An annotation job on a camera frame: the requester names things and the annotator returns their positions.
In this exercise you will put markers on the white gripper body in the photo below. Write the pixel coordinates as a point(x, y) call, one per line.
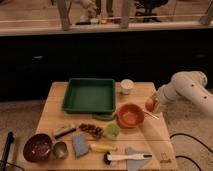
point(161, 96)

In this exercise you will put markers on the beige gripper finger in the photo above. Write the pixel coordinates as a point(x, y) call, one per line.
point(154, 96)
point(159, 108)

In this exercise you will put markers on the orange red apple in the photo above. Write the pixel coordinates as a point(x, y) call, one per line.
point(150, 104)

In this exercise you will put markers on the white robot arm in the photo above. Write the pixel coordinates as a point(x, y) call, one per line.
point(185, 84)

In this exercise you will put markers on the white paper cup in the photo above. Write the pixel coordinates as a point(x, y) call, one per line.
point(127, 86)

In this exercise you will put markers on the light green cup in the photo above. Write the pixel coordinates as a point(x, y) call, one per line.
point(111, 131)

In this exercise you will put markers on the small metal cup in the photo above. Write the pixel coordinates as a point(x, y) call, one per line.
point(60, 150)

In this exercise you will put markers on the metal spoon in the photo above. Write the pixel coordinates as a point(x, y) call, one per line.
point(150, 114)

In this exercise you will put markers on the orange bowl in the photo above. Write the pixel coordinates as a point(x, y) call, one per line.
point(129, 116)

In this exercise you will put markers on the green cucumber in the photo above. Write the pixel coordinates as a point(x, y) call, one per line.
point(103, 117)

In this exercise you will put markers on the grey cloth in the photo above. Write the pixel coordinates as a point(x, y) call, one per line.
point(136, 165)

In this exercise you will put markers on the green plastic tray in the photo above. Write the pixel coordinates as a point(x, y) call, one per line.
point(89, 95)

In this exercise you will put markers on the yellow banana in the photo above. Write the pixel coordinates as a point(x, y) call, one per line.
point(102, 148)

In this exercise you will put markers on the blue sponge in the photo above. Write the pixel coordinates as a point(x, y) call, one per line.
point(80, 145)

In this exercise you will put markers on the black office chair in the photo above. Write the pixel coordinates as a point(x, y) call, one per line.
point(144, 9)

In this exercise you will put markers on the wooden black eraser block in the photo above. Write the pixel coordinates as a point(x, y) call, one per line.
point(63, 130)

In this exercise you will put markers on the dark red bowl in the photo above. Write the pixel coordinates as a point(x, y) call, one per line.
point(38, 148)

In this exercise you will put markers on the black pole stand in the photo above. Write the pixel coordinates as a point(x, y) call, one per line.
point(4, 158)

